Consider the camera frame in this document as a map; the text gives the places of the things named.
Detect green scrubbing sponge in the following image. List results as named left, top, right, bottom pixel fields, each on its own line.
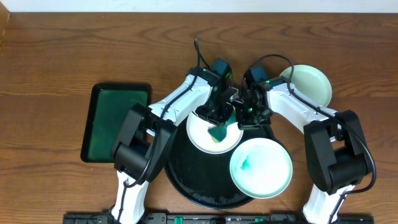
left=208, top=112, right=236, bottom=143

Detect white plate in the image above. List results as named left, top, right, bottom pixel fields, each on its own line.
left=186, top=113, right=244, bottom=154

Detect light green plate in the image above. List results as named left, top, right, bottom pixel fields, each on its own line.
left=229, top=138, right=293, bottom=199
left=291, top=65, right=332, bottom=107

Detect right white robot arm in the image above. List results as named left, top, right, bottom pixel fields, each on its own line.
left=236, top=65, right=377, bottom=223

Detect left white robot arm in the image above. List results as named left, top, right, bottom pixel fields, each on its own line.
left=110, top=59, right=236, bottom=223

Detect round black tray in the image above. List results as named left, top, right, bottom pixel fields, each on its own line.
left=163, top=118, right=279, bottom=210

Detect rectangular dark green tray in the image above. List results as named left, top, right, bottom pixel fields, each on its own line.
left=80, top=82, right=152, bottom=163

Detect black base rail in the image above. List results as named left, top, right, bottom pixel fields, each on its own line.
left=62, top=212, right=376, bottom=224

